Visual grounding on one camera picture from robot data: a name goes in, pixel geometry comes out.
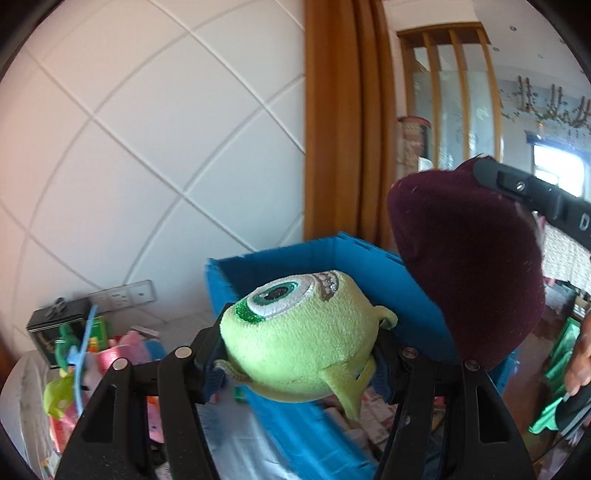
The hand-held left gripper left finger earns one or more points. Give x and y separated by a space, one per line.
213 381

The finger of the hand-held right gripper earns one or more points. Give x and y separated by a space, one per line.
545 198

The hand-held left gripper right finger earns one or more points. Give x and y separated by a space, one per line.
382 383

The green one-eyed plush toy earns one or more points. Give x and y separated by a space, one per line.
300 341

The maroon plush toy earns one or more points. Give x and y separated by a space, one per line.
471 258

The blue plastic crate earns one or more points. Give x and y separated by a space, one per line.
351 263

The person's right hand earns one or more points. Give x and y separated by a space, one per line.
581 360

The small green cap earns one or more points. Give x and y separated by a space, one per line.
239 393

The white lace cloth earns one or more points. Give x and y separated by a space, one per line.
565 258

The green cloth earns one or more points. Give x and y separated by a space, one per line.
561 350

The pink plush toy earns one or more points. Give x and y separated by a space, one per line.
124 353

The yellow-green small box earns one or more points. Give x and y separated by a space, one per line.
100 332

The blue plastic spoon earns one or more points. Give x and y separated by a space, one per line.
87 327

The red-rimmed patterned jar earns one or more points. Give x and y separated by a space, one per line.
413 143

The dark green duck plush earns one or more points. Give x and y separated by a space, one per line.
67 341

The pink white toy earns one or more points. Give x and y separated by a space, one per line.
57 394

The wooden slat partition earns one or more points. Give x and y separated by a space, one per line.
455 69

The grey metal clip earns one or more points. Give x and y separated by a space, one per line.
56 307

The black box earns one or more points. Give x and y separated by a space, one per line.
44 332

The white wall socket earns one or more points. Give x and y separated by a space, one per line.
122 295

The wooden wall frame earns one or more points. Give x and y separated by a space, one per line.
341 115

